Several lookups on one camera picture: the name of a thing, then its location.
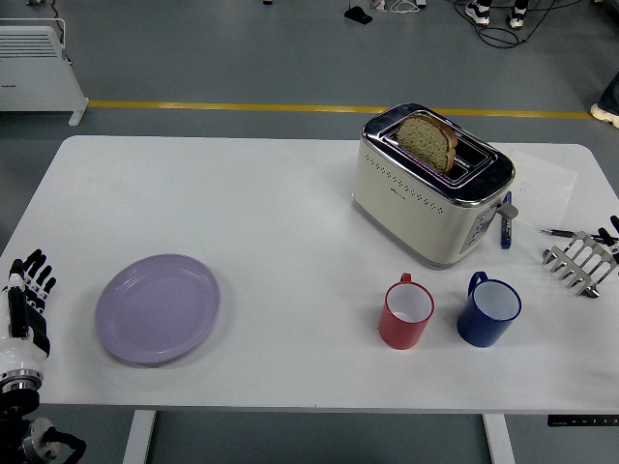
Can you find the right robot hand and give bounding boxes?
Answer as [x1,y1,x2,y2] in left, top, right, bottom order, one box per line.
[586,215,619,256]

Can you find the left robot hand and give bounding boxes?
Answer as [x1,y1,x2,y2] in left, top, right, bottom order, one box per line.
[0,248,58,376]

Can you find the purple plate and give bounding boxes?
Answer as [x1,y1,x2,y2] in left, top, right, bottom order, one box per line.
[94,253,221,367]

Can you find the brown bread slice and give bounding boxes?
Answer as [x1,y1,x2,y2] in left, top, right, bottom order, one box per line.
[396,113,458,175]

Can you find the metal toast rack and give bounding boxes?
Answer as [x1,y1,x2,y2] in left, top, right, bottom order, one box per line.
[541,230,619,299]

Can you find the black ballpoint pen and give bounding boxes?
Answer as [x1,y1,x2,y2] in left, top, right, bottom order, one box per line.
[540,227,605,241]

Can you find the white paper sheet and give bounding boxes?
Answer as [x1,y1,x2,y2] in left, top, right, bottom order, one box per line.
[510,148,579,226]

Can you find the blue marker pen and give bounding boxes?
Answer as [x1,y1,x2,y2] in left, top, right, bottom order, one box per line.
[499,190,514,250]

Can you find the person's leg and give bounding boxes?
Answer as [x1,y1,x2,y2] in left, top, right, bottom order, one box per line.
[599,72,619,115]

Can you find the white table leg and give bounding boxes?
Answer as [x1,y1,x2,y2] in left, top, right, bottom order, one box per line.
[482,414,516,464]
[121,410,157,464]

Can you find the blue mug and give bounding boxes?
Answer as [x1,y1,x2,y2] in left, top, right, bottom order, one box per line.
[456,271,523,348]

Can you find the black table control panel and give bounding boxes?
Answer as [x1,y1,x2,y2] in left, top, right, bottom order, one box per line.
[546,414,619,428]

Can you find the cream and chrome toaster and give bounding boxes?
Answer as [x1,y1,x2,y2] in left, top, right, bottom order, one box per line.
[351,101,519,271]

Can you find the red mug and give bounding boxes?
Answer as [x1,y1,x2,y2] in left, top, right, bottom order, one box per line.
[377,273,436,351]

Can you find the person's black white shoe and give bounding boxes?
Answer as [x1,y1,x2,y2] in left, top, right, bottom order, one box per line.
[507,0,529,29]
[464,0,491,25]

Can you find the white panel heater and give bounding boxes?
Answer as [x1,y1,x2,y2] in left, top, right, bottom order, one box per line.
[0,17,91,128]

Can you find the yellow floor tape line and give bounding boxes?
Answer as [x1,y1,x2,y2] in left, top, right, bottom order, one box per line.
[89,100,594,121]

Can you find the black floor stand base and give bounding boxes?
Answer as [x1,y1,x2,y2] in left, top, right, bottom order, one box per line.
[343,0,373,24]

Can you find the black heater cable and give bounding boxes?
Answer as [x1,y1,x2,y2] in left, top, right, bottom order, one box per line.
[50,17,73,67]

